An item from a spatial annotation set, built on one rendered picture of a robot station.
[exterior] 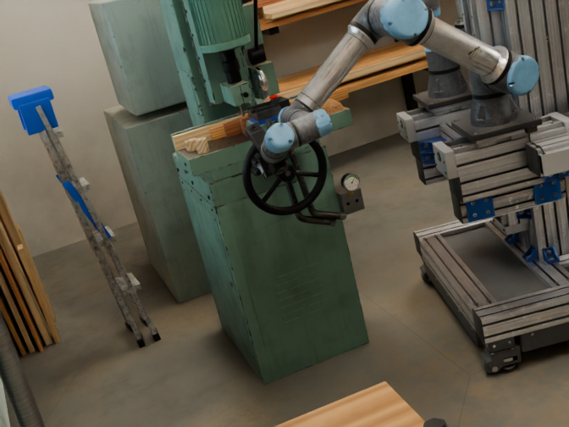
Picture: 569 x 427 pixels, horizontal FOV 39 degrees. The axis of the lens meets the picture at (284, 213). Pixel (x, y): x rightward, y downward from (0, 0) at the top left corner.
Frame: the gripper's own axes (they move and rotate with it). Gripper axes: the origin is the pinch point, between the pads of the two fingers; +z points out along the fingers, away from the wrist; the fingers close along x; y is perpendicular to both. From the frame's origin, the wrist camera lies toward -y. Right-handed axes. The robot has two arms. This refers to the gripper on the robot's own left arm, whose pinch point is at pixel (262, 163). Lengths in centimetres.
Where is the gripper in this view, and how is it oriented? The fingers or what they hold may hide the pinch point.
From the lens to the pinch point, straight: 251.2
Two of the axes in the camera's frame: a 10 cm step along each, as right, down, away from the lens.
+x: 8.9, -3.9, 2.1
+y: 4.2, 9.0, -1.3
